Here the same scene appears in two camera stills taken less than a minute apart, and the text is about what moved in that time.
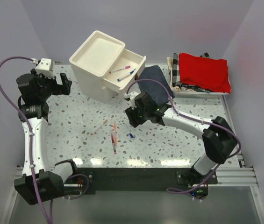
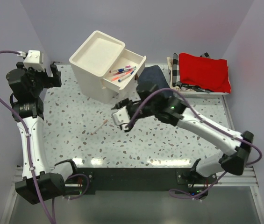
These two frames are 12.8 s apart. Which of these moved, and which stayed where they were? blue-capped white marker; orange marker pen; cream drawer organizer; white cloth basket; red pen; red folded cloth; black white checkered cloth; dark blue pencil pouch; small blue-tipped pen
Moved: orange marker pen; red pen; small blue-tipped pen
Stayed: dark blue pencil pouch; red folded cloth; cream drawer organizer; blue-capped white marker; white cloth basket; black white checkered cloth
